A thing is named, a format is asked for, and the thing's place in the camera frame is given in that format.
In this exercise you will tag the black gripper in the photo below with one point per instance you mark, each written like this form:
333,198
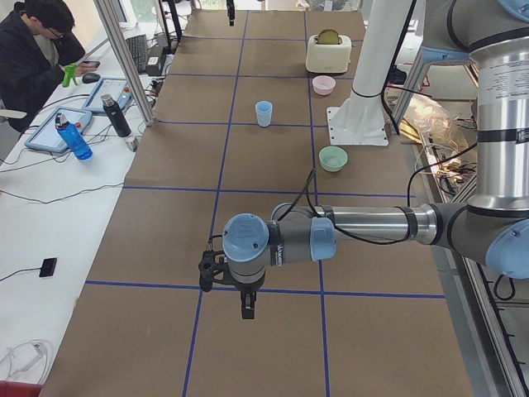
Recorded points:
245,289

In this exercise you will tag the blue cup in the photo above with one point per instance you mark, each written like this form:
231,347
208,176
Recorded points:
263,112

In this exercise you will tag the green plastic bowl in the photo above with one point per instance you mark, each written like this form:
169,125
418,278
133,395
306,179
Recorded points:
332,158

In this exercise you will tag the small black square device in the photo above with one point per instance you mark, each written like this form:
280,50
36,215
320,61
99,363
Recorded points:
47,268

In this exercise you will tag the black thermos bottle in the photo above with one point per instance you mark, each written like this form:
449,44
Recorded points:
115,115

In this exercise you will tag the blue water bottle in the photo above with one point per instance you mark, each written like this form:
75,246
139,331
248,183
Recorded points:
71,136

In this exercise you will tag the pink plastic bowl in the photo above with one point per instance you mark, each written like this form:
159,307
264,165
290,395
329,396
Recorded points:
323,85

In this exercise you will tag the far teach pendant tablet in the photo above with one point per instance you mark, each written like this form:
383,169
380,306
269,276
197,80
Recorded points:
117,88

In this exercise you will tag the teach pendant tablet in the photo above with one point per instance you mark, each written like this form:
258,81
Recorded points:
117,88
46,138

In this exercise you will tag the cream two-slot toaster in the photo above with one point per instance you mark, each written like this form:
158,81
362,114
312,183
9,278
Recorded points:
328,59

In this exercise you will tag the near teach pendant tablet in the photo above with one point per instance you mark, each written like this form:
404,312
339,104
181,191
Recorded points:
46,138

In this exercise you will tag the clear plastic bag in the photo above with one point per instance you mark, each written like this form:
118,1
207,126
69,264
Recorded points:
435,123

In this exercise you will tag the black computer mouse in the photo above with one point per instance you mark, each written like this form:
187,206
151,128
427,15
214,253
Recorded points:
90,78

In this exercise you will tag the brown toast slice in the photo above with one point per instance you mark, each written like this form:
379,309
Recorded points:
328,37

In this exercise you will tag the black keyboard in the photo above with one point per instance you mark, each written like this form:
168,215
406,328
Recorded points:
137,46

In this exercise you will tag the green spray bottle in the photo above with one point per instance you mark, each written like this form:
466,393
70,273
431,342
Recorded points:
69,75

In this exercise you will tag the seated person in black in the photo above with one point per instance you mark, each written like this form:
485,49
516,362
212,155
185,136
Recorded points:
37,43

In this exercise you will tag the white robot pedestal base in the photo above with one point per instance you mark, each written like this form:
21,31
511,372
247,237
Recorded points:
359,121

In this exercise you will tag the black hanging camera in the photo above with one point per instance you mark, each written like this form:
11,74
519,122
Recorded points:
231,12

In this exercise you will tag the aluminium frame post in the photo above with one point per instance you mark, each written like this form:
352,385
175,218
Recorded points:
117,41

